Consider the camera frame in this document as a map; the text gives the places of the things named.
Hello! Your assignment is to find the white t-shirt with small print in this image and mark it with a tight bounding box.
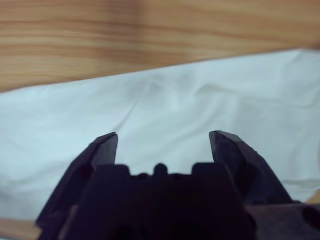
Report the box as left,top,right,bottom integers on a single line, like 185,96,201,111
0,48,320,227

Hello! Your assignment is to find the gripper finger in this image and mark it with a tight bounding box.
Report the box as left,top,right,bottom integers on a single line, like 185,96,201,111
208,129,294,206
35,131,119,240

